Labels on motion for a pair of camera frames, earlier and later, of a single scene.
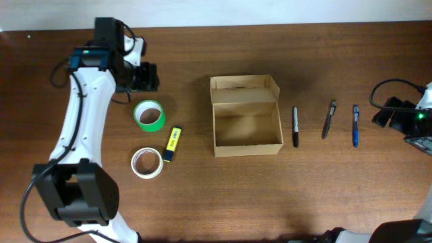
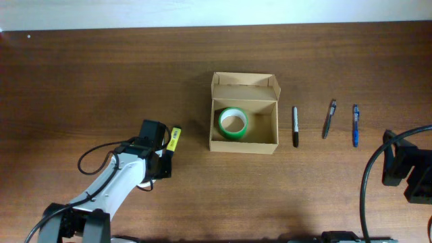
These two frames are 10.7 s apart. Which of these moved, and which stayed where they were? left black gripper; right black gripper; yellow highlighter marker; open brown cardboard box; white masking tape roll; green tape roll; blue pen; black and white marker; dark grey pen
Moved: right black gripper; green tape roll; left black gripper; white masking tape roll
Stayed: yellow highlighter marker; black and white marker; open brown cardboard box; dark grey pen; blue pen
